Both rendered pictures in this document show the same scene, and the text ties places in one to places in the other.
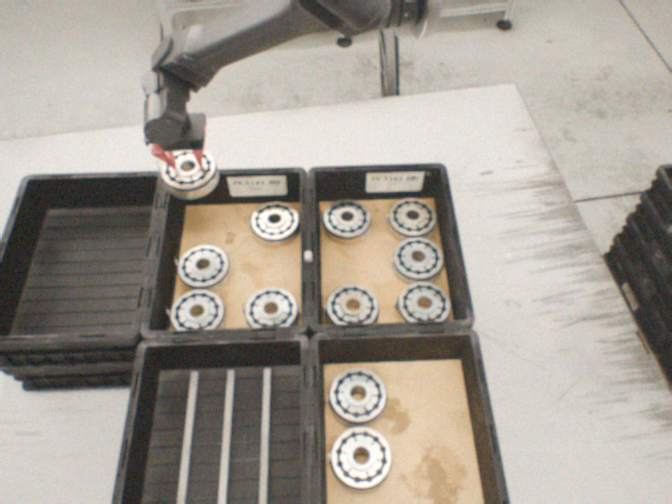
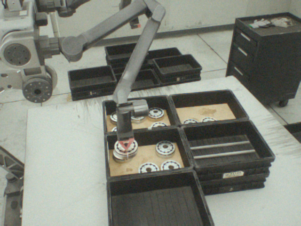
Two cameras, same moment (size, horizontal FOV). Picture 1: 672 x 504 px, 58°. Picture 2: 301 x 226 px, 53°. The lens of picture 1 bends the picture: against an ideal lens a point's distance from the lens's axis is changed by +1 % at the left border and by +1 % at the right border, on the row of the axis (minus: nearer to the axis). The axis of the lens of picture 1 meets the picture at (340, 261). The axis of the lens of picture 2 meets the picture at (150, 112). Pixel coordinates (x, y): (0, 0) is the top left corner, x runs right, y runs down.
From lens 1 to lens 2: 1.48 m
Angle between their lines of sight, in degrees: 63
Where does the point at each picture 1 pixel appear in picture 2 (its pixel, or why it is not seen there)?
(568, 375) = not seen: hidden behind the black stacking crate
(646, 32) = not seen: outside the picture
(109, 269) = (151, 211)
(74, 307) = (174, 219)
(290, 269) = (143, 149)
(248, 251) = (135, 162)
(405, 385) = (182, 118)
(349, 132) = (47, 157)
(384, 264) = (137, 125)
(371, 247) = not seen: hidden behind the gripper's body
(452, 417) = (189, 110)
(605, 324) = (142, 95)
